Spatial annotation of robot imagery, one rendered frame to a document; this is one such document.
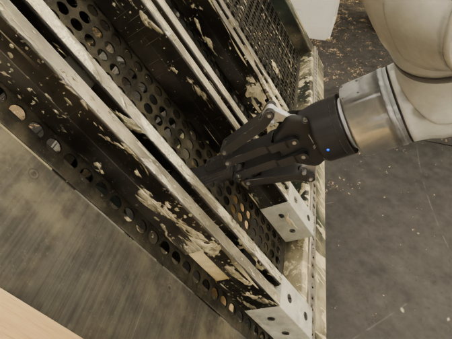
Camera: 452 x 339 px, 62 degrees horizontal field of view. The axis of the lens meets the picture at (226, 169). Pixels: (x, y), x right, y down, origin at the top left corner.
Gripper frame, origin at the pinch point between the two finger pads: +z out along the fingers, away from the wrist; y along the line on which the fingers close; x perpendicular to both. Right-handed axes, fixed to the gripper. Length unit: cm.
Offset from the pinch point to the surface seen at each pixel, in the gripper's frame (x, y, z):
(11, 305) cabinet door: 26.2, 12.2, 6.6
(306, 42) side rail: -111, -33, 4
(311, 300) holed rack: -2.1, -40.2, 3.0
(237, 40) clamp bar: -40.2, 2.7, 1.4
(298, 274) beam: -7.1, -37.8, 4.8
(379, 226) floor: -101, -141, 12
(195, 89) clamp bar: -16.0, 6.2, 3.3
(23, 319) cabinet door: 26.7, 10.6, 6.6
